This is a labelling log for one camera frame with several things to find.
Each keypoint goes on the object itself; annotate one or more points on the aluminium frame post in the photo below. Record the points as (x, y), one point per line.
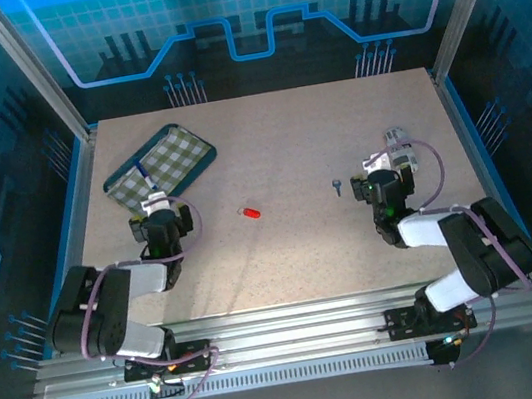
(39, 73)
(464, 6)

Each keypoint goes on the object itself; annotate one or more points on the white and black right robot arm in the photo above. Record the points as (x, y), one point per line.
(423, 230)

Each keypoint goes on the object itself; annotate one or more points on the teal tray with checkered cloth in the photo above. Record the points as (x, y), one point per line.
(173, 158)

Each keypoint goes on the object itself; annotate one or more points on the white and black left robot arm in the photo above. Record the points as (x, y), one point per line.
(147, 279)

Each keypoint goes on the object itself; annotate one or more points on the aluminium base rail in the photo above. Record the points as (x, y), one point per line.
(291, 327)

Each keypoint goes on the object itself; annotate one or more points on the white grey printed packet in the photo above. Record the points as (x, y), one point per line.
(399, 143)

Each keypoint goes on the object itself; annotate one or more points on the blue and white pen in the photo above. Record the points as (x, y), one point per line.
(144, 174)

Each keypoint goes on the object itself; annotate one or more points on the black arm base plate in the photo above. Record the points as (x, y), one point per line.
(397, 323)
(199, 354)

